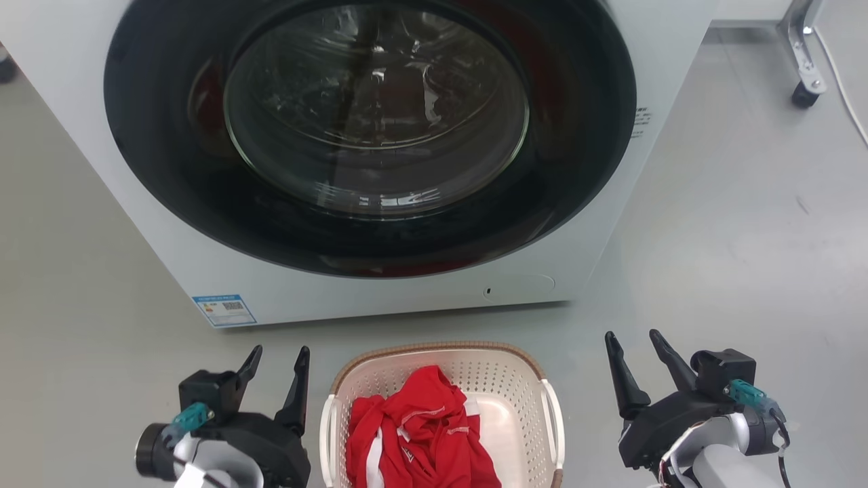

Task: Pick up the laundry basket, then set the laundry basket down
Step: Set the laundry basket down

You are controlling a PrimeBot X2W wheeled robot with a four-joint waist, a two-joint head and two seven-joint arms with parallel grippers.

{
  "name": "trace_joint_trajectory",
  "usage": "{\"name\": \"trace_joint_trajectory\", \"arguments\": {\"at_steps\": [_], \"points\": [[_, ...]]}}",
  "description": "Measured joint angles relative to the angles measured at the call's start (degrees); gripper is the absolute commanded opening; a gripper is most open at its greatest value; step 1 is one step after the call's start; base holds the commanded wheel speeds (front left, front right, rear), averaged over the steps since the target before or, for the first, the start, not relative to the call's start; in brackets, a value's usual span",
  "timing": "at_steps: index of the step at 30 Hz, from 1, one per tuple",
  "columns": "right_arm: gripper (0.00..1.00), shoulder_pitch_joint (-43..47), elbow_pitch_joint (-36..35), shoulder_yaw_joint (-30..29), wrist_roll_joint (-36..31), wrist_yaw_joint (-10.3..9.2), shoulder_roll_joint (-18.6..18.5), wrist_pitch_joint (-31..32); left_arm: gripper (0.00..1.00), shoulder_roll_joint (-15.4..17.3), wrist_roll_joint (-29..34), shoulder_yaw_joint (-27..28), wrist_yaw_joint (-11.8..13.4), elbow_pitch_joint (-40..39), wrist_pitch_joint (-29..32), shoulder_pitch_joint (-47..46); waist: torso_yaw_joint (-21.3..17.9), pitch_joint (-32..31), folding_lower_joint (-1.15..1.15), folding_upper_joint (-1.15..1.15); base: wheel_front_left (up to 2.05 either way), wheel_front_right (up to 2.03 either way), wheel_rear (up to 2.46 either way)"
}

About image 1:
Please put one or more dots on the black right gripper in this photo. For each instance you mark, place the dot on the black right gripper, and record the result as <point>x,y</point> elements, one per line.
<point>658,430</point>

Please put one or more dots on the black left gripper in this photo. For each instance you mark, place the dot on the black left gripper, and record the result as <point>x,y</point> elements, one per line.
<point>278,454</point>

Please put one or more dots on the white perforated laundry basket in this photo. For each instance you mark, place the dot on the white perforated laundry basket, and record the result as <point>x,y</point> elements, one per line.
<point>502,393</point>

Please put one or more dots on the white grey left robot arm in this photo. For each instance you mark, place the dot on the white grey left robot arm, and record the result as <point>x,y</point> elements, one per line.
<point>217,471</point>

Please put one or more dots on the blue energy label sticker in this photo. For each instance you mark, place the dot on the blue energy label sticker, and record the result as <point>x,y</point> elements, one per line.
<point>224,310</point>

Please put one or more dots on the red garment with white stripes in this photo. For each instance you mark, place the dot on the red garment with white stripes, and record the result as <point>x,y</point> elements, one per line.
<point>420,434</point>

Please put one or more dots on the round dark glass washer door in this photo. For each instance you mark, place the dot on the round dark glass washer door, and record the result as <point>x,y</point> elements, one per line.
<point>163,169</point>

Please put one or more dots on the white front-load washing machine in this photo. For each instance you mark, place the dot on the white front-load washing machine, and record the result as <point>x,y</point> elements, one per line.
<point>88,203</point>

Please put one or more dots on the metal stand leg with caster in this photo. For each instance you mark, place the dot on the metal stand leg with caster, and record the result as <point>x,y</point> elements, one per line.
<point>803,61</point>

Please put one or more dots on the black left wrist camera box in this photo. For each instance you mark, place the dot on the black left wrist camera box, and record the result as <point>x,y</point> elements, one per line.
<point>207,390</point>

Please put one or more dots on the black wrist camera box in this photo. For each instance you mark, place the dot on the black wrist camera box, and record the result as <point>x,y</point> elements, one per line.
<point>725,369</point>
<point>207,390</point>

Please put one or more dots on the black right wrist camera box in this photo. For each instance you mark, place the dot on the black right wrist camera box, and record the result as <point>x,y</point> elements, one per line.
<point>725,369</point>

